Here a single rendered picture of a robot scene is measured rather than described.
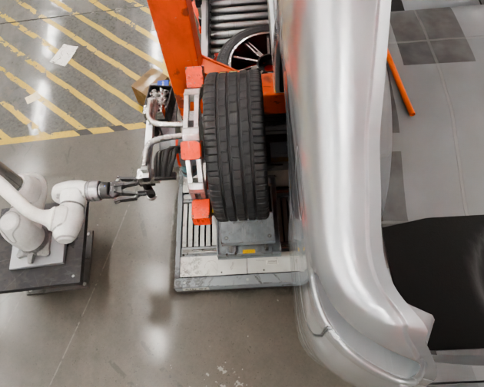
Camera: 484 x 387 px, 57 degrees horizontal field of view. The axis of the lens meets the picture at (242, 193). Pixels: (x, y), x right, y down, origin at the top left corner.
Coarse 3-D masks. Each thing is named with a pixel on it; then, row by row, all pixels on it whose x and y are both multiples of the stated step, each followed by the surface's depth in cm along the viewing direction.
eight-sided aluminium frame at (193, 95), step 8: (192, 88) 184; (200, 88) 183; (184, 96) 180; (192, 96) 180; (200, 96) 181; (184, 104) 177; (200, 104) 182; (184, 112) 176; (200, 112) 214; (184, 120) 174; (184, 128) 172; (192, 128) 171; (184, 136) 171; (192, 136) 171; (200, 136) 173; (200, 160) 173; (192, 168) 178; (200, 168) 174; (192, 176) 178; (200, 176) 175; (192, 184) 176; (200, 184) 176; (192, 192) 178; (200, 192) 178; (208, 192) 215
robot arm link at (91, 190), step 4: (96, 180) 194; (88, 184) 192; (92, 184) 191; (96, 184) 191; (88, 188) 191; (92, 188) 191; (96, 188) 191; (88, 192) 191; (92, 192) 191; (96, 192) 191; (88, 196) 191; (92, 196) 191; (96, 196) 191; (88, 200) 193; (92, 200) 194; (96, 200) 194; (100, 200) 195
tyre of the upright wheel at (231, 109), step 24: (216, 72) 186; (240, 72) 182; (216, 96) 172; (240, 96) 170; (216, 120) 167; (240, 120) 166; (264, 120) 168; (216, 144) 166; (240, 144) 166; (264, 144) 166; (216, 168) 168; (240, 168) 168; (264, 168) 168; (216, 192) 173; (240, 192) 173; (264, 192) 173; (216, 216) 185; (240, 216) 186; (264, 216) 187
